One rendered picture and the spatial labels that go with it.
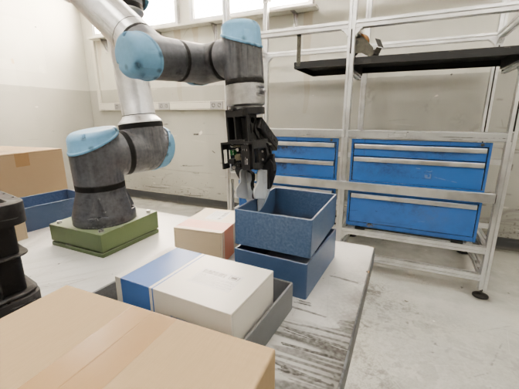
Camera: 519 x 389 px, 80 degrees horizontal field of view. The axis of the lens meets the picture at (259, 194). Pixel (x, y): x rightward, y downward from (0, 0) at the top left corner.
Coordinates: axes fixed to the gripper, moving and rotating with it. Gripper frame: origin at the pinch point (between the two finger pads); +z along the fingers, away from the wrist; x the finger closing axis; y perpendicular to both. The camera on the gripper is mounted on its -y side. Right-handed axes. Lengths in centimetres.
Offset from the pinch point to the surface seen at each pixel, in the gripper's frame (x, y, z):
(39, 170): -89, -5, -6
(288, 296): 12.4, 15.3, 11.0
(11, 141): -344, -121, -17
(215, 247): -8.5, 5.3, 8.9
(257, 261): 4.2, 9.7, 8.5
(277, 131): -54, -139, -12
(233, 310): 11.3, 29.9, 5.0
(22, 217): -8.4, 40.2, -8.3
